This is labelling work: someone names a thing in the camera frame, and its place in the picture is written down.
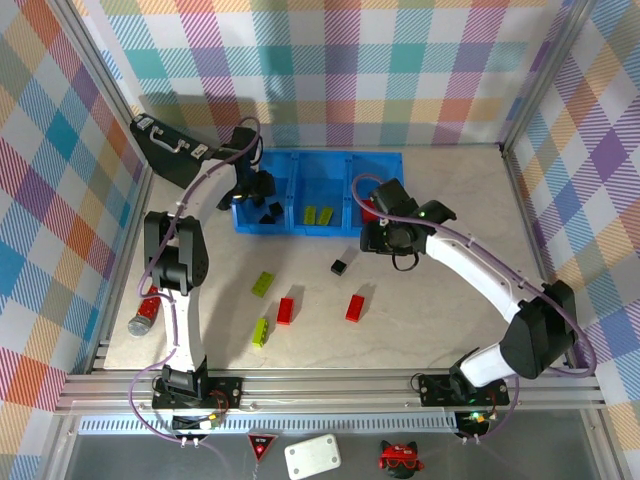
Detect black carrying case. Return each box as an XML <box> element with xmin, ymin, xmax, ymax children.
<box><xmin>129</xmin><ymin>114</ymin><xmax>224</xmax><ymax>189</ymax></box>

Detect red glitter tube silver cap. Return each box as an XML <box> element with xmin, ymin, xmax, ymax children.
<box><xmin>127</xmin><ymin>284</ymin><xmax>162</xmax><ymax>339</ymax></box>

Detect small circuit board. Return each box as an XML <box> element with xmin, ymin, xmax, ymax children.
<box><xmin>172</xmin><ymin>412</ymin><xmax>224</xmax><ymax>432</ymax></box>
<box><xmin>457</xmin><ymin>409</ymin><xmax>501</xmax><ymax>426</ymax></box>

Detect black cat figure red glasses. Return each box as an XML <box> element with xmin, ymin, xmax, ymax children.
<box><xmin>377</xmin><ymin>439</ymin><xmax>426</xmax><ymax>474</ymax></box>

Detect white plastic box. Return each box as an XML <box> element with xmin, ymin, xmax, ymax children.
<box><xmin>283</xmin><ymin>433</ymin><xmax>343</xmax><ymax>480</ymax></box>

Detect red triangular stop button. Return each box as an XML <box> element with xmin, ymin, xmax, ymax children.
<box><xmin>246</xmin><ymin>433</ymin><xmax>279</xmax><ymax>464</ymax></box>

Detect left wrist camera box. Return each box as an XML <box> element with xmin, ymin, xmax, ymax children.
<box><xmin>252</xmin><ymin>170</ymin><xmax>277</xmax><ymax>199</ymax></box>

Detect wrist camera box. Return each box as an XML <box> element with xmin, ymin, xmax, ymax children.
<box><xmin>252</xmin><ymin>170</ymin><xmax>277</xmax><ymax>199</ymax></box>
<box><xmin>368</xmin><ymin>178</ymin><xmax>420</xmax><ymax>221</ymax></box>

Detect thin black cable loop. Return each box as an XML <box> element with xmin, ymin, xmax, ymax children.
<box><xmin>391</xmin><ymin>249</ymin><xmax>419</xmax><ymax>273</ymax></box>

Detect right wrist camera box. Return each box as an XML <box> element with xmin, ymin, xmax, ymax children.
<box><xmin>368</xmin><ymin>178</ymin><xmax>420</xmax><ymax>221</ymax></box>

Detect aluminium side rail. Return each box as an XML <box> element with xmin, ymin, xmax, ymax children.
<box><xmin>499</xmin><ymin>143</ymin><xmax>604</xmax><ymax>394</ymax></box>
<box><xmin>89</xmin><ymin>162</ymin><xmax>154</xmax><ymax>374</ymax></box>

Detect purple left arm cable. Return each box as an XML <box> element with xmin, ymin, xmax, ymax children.
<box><xmin>130</xmin><ymin>117</ymin><xmax>264</xmax><ymax>480</ymax></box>

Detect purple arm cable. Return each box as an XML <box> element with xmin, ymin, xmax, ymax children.
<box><xmin>130</xmin><ymin>117</ymin><xmax>264</xmax><ymax>480</ymax></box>
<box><xmin>351</xmin><ymin>173</ymin><xmax>598</xmax><ymax>446</ymax></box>

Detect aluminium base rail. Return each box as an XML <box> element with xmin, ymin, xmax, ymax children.
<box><xmin>54</xmin><ymin>368</ymin><xmax>606</xmax><ymax>417</ymax></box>

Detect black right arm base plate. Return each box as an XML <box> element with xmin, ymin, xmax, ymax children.
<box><xmin>417</xmin><ymin>373</ymin><xmax>511</xmax><ymax>407</ymax></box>

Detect aluminium frame post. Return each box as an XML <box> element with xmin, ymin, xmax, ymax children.
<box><xmin>52</xmin><ymin>0</ymin><xmax>154</xmax><ymax>171</ymax></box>
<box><xmin>499</xmin><ymin>0</ymin><xmax>601</xmax><ymax>149</ymax></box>

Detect slotted grey cable duct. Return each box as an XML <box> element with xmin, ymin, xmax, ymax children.
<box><xmin>79</xmin><ymin>413</ymin><xmax>461</xmax><ymax>436</ymax></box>

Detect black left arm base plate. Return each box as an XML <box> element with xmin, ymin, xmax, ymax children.
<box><xmin>151</xmin><ymin>376</ymin><xmax>244</xmax><ymax>412</ymax></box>

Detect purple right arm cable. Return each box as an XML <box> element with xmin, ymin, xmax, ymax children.
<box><xmin>351</xmin><ymin>173</ymin><xmax>598</xmax><ymax>446</ymax></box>

